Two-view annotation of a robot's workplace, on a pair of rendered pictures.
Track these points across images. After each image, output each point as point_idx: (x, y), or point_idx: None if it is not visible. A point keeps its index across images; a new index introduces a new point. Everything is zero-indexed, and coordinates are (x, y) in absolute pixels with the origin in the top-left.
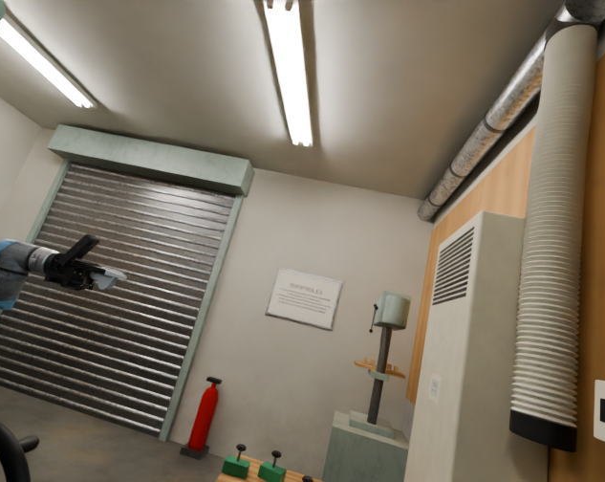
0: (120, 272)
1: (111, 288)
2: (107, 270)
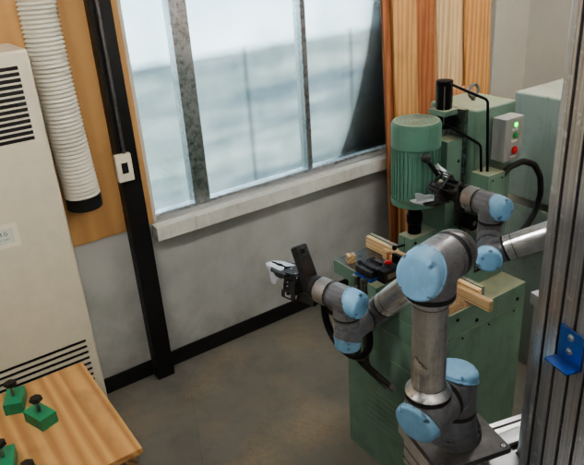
0: (269, 262)
1: (271, 280)
2: (283, 261)
